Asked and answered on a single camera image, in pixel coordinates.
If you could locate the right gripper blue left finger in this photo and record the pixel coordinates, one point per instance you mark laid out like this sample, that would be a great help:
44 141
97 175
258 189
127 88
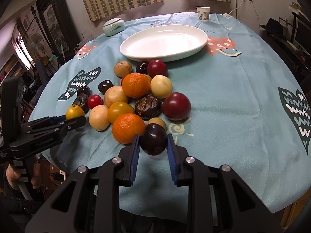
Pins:
130 155

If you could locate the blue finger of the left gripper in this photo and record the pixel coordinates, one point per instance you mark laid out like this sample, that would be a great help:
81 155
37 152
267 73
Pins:
61 127
45 122

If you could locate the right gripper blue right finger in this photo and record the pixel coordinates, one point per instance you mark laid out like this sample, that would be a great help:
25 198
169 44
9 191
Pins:
176 157

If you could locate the small yellow tomato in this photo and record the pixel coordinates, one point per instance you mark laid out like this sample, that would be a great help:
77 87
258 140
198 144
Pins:
74 111

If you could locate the dark purple plum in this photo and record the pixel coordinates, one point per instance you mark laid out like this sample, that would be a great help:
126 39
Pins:
154 139

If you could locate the orange tangerine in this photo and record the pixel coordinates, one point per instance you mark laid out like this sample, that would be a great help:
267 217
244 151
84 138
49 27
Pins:
126 126
135 85

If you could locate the dark wrinkled date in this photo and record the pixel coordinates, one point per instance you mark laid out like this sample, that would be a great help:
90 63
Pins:
82 100

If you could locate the small tan longan front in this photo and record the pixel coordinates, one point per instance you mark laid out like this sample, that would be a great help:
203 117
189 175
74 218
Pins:
159 121

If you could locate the small tan longan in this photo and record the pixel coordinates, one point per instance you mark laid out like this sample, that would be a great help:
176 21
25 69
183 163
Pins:
148 77
159 121

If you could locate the pale peach round fruit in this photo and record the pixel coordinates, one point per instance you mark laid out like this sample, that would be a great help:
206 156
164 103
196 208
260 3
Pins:
98 118

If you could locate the yellow orange tomato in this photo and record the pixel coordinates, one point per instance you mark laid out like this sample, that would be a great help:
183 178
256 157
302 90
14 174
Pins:
117 109

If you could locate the large red plum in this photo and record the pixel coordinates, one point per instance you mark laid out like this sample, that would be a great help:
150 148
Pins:
176 106

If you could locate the dark cherry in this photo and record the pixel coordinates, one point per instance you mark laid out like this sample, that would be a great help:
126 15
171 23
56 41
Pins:
104 86
142 67
84 90

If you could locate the tan round fruit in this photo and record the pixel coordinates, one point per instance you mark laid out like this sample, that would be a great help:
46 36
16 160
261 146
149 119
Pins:
113 95

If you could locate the cream yellow round fruit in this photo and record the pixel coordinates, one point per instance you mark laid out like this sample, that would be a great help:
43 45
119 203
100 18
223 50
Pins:
161 86

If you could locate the person's left hand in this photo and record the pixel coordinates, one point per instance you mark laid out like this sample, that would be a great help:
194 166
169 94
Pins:
13 175

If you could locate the standing electric fan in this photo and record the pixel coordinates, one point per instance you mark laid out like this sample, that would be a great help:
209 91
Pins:
36 43

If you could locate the brown speckled round fruit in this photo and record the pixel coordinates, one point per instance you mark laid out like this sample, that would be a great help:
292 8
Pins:
122 68

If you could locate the red plum near plate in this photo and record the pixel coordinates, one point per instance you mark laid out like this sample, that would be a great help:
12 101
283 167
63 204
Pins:
157 67

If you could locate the celadon lidded ceramic jar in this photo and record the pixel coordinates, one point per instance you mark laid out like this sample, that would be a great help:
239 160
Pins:
113 26

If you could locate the white oval plate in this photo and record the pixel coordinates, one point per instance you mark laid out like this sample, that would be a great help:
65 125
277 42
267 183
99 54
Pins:
166 43

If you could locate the patterned paper cup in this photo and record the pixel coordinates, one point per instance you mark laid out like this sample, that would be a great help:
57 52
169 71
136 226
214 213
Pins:
203 13

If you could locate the black hat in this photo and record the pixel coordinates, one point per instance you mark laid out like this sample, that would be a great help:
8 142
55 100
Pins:
273 27

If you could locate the computer monitor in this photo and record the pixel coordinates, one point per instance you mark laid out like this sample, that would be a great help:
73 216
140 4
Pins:
302 33

